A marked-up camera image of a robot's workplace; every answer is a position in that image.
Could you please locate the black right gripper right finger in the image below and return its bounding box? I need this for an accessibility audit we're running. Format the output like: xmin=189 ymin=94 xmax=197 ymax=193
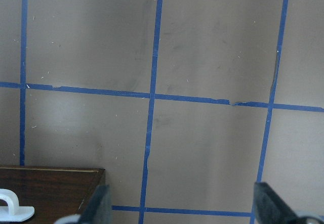
xmin=254 ymin=182 xmax=302 ymax=223

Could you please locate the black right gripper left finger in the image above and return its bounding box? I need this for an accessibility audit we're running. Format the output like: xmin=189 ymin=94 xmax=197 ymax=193
xmin=80 ymin=185 xmax=112 ymax=223

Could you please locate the wooden drawer with white handle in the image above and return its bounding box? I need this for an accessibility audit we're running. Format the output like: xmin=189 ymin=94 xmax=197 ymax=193
xmin=1 ymin=165 xmax=105 ymax=223

